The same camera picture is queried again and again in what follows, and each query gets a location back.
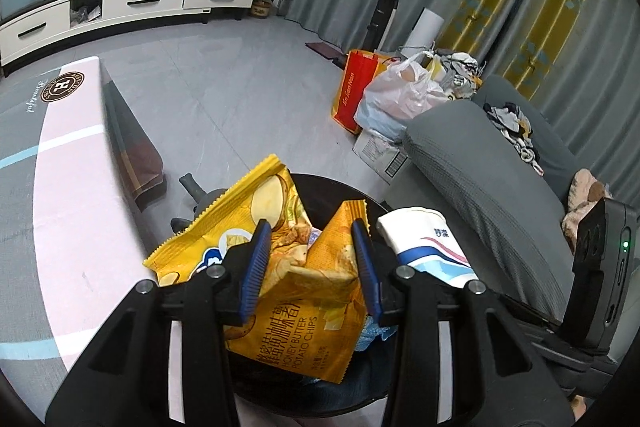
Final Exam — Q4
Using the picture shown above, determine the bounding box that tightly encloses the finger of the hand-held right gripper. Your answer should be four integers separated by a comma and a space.
482, 289, 566, 333

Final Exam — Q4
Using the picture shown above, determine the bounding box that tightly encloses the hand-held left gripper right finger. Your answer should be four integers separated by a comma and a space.
350, 218, 576, 427

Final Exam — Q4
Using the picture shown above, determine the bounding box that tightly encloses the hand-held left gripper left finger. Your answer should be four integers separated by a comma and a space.
45, 219, 273, 427

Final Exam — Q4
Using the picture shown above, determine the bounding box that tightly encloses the yellow potato chip bag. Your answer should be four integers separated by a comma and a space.
143, 154, 368, 383

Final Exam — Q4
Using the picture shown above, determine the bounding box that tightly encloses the blue mesh cloth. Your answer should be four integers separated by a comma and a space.
357, 314, 398, 350

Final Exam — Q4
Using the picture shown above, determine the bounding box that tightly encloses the striped paper cup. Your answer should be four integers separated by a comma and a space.
376, 207, 480, 293

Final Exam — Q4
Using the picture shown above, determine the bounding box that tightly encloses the beige fluffy cloth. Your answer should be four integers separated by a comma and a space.
560, 169, 613, 253

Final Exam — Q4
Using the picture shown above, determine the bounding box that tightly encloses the grey plastic stand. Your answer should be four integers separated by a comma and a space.
170, 173, 231, 235

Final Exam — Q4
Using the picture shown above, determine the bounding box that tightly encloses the cardboard box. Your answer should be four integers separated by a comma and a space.
352, 127, 413, 185

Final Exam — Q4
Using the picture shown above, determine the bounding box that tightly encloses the grey sofa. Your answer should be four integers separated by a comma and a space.
382, 74, 640, 408

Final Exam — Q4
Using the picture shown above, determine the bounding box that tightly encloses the pile of patterned clothes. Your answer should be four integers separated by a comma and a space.
482, 102, 546, 175

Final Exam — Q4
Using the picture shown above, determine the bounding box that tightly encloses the white plastic bag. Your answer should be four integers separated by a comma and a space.
354, 52, 453, 140

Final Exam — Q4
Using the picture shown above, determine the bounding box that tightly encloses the orange paper bag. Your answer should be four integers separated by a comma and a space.
332, 49, 396, 135

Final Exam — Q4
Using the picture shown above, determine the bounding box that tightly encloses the pink grey table cover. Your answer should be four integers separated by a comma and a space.
0, 56, 236, 427

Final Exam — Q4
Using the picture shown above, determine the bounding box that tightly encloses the bag of crumpled items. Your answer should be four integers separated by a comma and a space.
425, 49, 485, 102

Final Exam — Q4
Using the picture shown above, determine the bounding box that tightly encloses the dark floor mat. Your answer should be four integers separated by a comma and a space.
306, 41, 351, 65

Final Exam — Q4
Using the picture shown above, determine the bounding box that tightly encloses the white paper roll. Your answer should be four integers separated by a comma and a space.
407, 8, 445, 52

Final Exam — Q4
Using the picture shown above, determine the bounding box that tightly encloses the white television cabinet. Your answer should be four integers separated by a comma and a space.
0, 0, 257, 68

